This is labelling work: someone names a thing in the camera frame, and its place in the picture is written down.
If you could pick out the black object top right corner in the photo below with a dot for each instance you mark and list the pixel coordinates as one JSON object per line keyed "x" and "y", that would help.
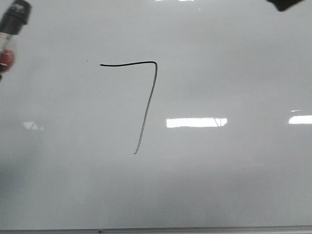
{"x": 283, "y": 5}

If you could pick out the whiteboard marker black cap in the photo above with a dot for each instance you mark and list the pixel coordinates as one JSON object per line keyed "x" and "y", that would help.
{"x": 11, "y": 23}

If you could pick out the white whiteboard with aluminium frame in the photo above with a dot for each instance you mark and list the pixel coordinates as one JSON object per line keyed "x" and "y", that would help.
{"x": 158, "y": 114}

